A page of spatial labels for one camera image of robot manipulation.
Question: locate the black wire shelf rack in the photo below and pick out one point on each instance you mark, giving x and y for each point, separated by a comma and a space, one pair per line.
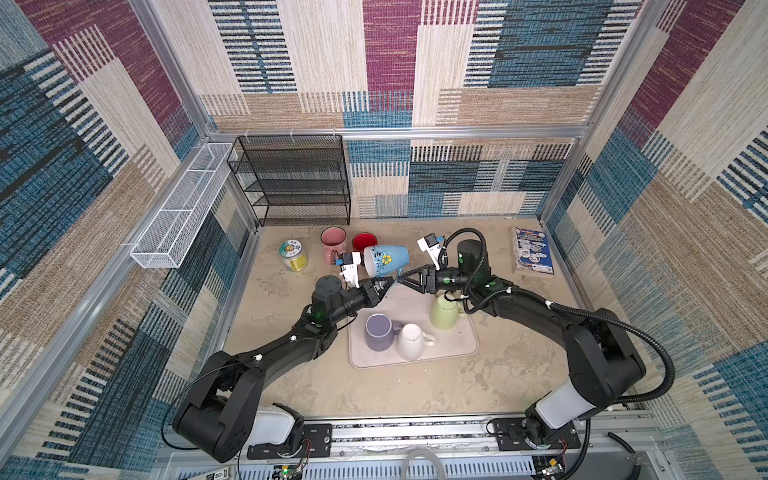
293, 180

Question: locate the light green mug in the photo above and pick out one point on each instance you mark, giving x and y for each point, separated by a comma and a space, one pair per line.
445, 312

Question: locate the blue mug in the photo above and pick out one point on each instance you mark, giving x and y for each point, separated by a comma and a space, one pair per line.
383, 260

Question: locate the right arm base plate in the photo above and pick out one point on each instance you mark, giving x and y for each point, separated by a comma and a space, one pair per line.
517, 434

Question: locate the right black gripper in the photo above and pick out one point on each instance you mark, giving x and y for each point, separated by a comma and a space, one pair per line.
427, 278

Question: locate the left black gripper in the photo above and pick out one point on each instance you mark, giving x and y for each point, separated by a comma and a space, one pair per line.
370, 297

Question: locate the purple mug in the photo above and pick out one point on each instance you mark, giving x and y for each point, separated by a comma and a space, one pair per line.
380, 332

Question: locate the white mug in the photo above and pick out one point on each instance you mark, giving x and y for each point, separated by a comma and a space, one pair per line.
412, 342

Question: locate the white mesh wall basket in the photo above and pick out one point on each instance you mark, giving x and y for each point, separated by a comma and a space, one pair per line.
168, 238

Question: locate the pink ghost pattern mug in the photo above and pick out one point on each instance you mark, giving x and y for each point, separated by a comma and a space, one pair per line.
335, 243

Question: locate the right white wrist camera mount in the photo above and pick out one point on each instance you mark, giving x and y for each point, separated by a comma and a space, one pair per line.
432, 244

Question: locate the yellow green labelled can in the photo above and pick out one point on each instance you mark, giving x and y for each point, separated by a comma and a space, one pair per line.
293, 255

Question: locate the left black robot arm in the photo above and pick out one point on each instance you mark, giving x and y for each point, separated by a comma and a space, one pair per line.
218, 412

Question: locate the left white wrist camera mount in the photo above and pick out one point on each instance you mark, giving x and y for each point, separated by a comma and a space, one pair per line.
349, 263

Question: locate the red mug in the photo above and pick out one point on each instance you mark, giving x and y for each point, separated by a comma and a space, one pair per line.
363, 240

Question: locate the white plastic tray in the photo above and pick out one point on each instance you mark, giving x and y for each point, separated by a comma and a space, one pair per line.
407, 306

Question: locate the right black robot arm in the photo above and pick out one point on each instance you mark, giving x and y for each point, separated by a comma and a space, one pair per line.
602, 361

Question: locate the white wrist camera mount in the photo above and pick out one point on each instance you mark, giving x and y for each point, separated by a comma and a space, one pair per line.
432, 244
349, 263

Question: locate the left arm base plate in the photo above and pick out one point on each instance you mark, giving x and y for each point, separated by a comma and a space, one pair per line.
309, 440

